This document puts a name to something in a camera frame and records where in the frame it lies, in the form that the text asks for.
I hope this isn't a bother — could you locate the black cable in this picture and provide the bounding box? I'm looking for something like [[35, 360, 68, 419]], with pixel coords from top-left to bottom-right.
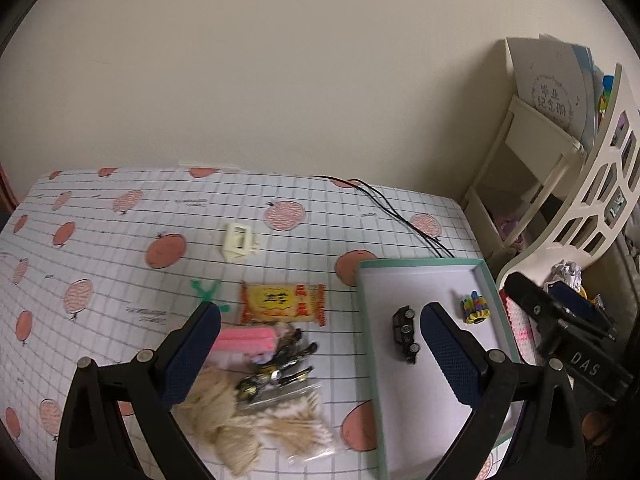
[[312, 175, 457, 260]]

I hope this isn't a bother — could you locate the pink white crocheted mat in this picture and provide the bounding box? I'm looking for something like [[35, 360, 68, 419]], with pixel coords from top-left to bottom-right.
[[500, 287, 543, 367]]

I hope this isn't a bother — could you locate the teal rimmed white box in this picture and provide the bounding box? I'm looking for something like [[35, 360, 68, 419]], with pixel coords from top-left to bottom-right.
[[357, 258, 524, 479]]

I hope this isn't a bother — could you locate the crumpled white paper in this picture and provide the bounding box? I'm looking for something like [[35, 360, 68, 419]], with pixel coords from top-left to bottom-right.
[[550, 259, 585, 292]]

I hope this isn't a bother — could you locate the white album book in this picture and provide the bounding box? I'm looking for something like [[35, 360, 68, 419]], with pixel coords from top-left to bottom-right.
[[505, 34, 598, 147]]

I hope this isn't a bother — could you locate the white wooden shelf rack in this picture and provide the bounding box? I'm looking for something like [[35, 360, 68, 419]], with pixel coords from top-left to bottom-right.
[[460, 37, 640, 286]]

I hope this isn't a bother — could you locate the black gold action figure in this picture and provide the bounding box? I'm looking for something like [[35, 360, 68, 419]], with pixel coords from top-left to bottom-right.
[[235, 327, 321, 403]]

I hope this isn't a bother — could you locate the pink cloth item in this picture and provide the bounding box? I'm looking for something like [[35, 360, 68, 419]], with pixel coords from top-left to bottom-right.
[[492, 211, 527, 247]]

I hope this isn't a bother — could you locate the green plastic cross piece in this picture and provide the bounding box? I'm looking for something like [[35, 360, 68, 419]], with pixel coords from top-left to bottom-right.
[[191, 279, 232, 312]]

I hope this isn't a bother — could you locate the black toy car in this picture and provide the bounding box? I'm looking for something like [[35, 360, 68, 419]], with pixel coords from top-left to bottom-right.
[[391, 304, 422, 365]]

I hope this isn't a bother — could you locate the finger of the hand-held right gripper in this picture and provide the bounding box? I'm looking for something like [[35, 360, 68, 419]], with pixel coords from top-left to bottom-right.
[[504, 271, 568, 333], [546, 280, 618, 341]]

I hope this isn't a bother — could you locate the colourful books stack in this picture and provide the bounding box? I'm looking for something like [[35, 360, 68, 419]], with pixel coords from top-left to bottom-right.
[[595, 65, 617, 118]]

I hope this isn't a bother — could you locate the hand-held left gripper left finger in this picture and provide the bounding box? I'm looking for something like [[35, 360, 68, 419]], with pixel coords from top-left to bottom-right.
[[55, 301, 223, 480]]

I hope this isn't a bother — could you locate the pink hair roller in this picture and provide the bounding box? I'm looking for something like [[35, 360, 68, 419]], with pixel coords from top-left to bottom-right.
[[212, 324, 280, 357]]

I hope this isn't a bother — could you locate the small multicoloured toy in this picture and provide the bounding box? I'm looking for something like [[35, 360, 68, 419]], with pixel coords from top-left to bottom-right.
[[460, 290, 490, 325]]

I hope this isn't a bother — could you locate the bag of cotton swabs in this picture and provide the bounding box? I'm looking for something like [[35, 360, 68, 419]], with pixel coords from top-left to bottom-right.
[[240, 380, 335, 463]]

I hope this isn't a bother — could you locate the person's right hand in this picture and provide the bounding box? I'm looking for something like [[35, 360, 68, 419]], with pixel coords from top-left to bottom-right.
[[581, 409, 615, 445]]

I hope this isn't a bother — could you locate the yellow snack packet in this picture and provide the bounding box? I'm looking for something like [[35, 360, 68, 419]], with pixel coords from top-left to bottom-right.
[[239, 282, 329, 327]]

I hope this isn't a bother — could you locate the white plastic clip part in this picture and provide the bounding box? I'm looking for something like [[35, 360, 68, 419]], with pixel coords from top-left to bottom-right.
[[222, 222, 262, 262]]

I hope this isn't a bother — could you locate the beige yarn tassel bundle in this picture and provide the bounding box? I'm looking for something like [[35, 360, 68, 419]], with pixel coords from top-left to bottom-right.
[[172, 362, 263, 477]]

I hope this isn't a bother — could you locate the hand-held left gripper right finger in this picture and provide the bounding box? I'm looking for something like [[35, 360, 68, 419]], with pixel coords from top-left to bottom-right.
[[420, 301, 586, 480]]

